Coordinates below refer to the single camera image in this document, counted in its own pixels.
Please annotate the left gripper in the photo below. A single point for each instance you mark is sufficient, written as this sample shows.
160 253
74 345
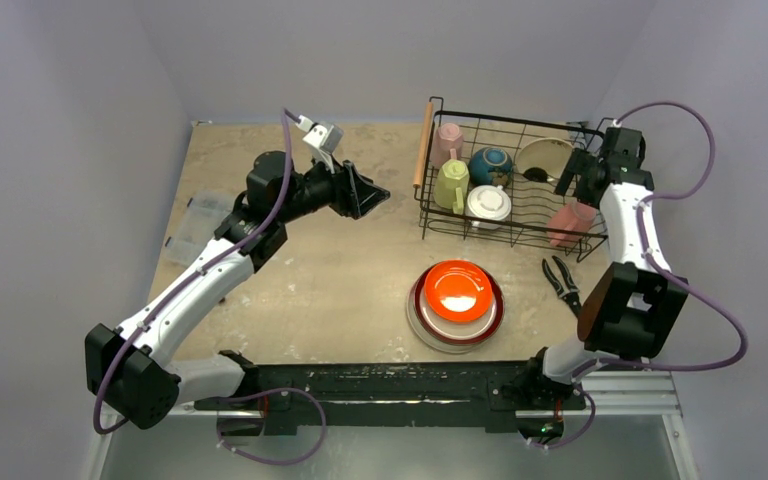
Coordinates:
350 198

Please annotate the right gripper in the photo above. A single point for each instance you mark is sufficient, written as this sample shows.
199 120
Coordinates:
582 173

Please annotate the cream painted plate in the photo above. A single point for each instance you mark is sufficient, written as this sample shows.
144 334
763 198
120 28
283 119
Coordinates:
550 155

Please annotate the salmon pink mug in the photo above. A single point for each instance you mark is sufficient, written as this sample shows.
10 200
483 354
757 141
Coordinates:
568 225

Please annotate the dark blue bowl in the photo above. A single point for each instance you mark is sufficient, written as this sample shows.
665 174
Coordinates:
490 166

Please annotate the green faceted mug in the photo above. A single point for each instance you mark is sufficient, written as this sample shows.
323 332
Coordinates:
451 186

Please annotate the white handled cup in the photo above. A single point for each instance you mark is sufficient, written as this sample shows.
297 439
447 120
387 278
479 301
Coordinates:
488 206

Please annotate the light pink faceted mug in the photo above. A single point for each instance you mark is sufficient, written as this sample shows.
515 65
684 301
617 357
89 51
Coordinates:
446 144

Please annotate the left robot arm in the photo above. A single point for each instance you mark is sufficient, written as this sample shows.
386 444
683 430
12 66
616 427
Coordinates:
130 367

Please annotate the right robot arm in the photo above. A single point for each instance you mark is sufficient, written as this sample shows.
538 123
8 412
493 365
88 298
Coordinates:
633 307

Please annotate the black pliers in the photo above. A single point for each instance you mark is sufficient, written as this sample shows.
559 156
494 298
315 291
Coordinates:
563 284

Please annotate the orange small plate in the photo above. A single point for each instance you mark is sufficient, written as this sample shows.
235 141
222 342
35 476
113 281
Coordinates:
459 291

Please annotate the large white bottom plate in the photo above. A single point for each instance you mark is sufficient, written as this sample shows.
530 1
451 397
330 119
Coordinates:
446 335

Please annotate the clear plastic organizer box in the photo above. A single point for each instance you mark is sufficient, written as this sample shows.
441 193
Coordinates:
203 214

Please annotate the red rimmed plate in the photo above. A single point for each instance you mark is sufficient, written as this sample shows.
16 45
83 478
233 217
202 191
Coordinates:
454 306

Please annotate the black wire dish rack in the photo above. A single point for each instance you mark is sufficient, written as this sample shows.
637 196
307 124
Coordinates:
533 203

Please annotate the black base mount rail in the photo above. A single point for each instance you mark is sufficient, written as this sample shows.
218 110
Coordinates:
496 396

